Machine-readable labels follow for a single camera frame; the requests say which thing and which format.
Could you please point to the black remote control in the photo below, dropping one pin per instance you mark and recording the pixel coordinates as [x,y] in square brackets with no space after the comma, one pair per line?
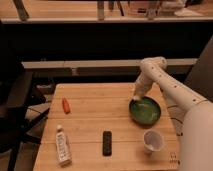
[107,143]

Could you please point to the orange carrot toy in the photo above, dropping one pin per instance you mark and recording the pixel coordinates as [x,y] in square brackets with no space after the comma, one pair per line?
[65,105]

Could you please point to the dark cabinet panel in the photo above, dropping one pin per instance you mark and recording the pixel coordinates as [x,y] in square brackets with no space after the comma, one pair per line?
[200,78]

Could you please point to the white plastic bottle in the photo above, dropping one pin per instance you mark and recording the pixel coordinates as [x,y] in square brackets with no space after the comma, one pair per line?
[62,146]

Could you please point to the white plastic cup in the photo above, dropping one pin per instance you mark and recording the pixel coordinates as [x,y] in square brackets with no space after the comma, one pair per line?
[153,141]

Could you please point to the metal rail beam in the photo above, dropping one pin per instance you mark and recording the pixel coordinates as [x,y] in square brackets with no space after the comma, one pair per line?
[101,63]

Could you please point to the black office chair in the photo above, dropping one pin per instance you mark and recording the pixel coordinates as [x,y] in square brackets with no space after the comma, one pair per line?
[17,93]

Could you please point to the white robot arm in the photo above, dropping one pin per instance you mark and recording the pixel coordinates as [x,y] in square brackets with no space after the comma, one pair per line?
[196,146]

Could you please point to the green ceramic bowl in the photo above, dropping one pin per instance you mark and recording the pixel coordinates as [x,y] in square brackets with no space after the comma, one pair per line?
[145,111]

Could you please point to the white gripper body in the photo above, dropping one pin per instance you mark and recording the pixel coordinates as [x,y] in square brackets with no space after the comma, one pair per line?
[141,89]

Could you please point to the white sponge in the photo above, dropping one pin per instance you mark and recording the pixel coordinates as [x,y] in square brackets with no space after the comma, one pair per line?
[136,98]

